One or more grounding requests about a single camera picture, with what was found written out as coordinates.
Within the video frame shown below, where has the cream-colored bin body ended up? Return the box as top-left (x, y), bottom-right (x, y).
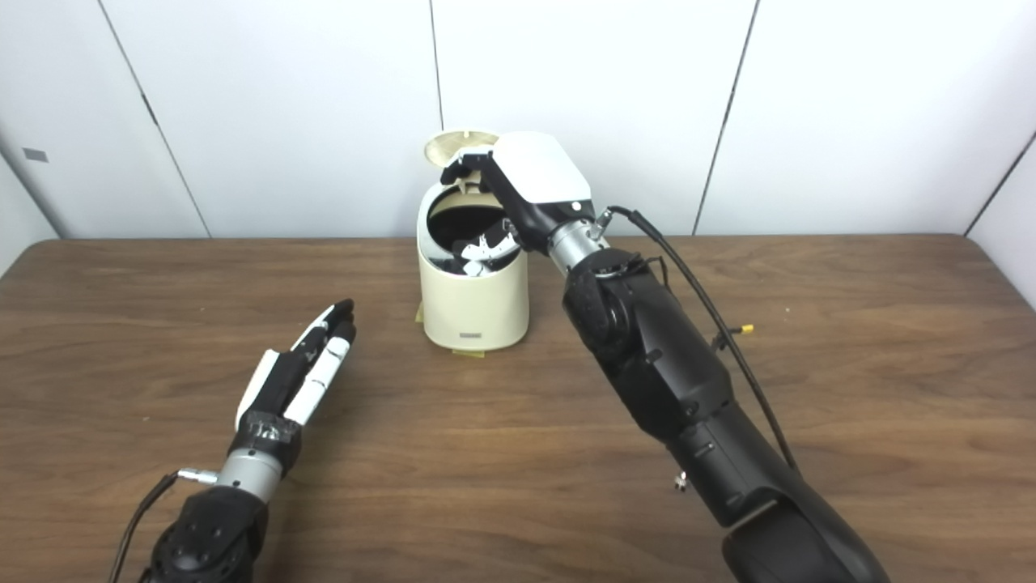
top-left (416, 182), bottom-right (530, 352)

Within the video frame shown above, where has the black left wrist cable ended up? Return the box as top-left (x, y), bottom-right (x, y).
top-left (108, 468), bottom-right (219, 583)

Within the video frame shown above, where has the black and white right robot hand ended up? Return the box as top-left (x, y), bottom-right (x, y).
top-left (439, 131), bottom-right (609, 278)

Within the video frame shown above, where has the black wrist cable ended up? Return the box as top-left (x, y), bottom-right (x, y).
top-left (108, 468), bottom-right (219, 583)
top-left (599, 205), bottom-right (800, 472)

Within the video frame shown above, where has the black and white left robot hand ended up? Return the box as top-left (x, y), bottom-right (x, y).
top-left (229, 299), bottom-right (358, 470)

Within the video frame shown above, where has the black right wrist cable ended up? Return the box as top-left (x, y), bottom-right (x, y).
top-left (599, 205), bottom-right (800, 472)

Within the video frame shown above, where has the cream round bin lid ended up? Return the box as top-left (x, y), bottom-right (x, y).
top-left (424, 130), bottom-right (501, 195)

